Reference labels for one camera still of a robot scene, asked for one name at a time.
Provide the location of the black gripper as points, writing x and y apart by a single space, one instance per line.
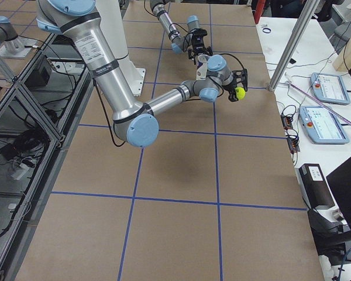
230 89
198 47

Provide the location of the yellow tennis ball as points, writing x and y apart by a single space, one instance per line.
240 93

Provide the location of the clear tennis ball tube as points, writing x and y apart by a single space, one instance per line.
202 62

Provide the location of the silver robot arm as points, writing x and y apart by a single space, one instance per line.
190 40
134 121

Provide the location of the metal grabber stick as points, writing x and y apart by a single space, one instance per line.
319 103

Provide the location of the near teach pendant tablet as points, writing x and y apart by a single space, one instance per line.
322 126

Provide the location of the teach pendant tablet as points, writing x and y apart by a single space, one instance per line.
329 88
322 126

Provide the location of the far teach pendant tablet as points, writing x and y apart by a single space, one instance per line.
329 88

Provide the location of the small black box device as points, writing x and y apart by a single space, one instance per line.
315 186

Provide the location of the black computer monitor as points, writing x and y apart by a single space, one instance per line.
339 182

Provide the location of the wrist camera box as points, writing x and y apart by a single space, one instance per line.
198 37

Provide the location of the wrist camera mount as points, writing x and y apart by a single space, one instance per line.
240 77

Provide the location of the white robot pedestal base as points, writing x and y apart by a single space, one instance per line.
112 28

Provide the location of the aluminium frame post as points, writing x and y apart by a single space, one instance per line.
297 32

